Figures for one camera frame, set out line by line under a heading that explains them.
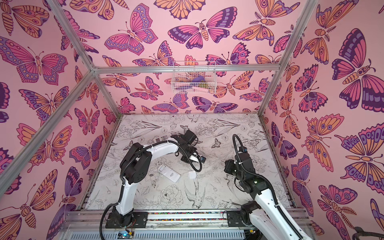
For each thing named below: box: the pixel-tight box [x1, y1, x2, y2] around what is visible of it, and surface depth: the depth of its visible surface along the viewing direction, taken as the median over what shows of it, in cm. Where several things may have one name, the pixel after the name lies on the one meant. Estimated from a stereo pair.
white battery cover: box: [188, 171, 197, 180], surface depth 91 cm
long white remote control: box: [157, 164, 181, 183], surface depth 90 cm
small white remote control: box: [152, 135, 169, 143], surface depth 108 cm
